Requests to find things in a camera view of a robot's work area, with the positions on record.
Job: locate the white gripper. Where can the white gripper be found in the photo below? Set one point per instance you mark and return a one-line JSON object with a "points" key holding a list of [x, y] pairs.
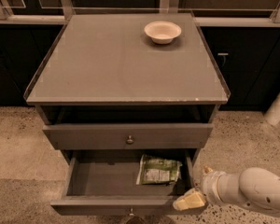
{"points": [[209, 183]]}

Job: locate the green jalapeno chip bag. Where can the green jalapeno chip bag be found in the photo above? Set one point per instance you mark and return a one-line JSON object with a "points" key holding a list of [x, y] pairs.
{"points": [[154, 170]]}

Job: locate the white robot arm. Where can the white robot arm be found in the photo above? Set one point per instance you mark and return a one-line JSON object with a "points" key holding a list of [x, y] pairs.
{"points": [[254, 189]]}

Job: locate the grey top drawer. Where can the grey top drawer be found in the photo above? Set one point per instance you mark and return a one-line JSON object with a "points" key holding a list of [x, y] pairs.
{"points": [[113, 136]]}

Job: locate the grey open middle drawer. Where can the grey open middle drawer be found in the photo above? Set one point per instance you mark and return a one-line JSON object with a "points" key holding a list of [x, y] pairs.
{"points": [[103, 183]]}

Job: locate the grey drawer cabinet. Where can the grey drawer cabinet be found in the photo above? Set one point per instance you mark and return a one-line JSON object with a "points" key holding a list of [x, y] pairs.
{"points": [[104, 69]]}

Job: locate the round metal middle knob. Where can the round metal middle knob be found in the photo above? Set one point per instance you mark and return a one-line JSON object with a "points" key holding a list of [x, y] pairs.
{"points": [[131, 213]]}

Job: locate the round metal knob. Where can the round metal knob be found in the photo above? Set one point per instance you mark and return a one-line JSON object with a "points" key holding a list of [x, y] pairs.
{"points": [[129, 140], [131, 213]]}

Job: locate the round metal top knob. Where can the round metal top knob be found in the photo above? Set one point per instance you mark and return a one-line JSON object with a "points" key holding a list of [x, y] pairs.
{"points": [[129, 140]]}

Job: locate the white paper bowl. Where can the white paper bowl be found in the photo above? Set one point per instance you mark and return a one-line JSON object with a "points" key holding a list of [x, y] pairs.
{"points": [[162, 32]]}

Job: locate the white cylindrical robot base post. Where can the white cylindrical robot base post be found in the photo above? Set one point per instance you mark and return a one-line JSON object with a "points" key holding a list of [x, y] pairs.
{"points": [[272, 115]]}

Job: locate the right metal cabinet handle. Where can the right metal cabinet handle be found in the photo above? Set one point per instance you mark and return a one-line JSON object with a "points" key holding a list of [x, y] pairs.
{"points": [[222, 56]]}

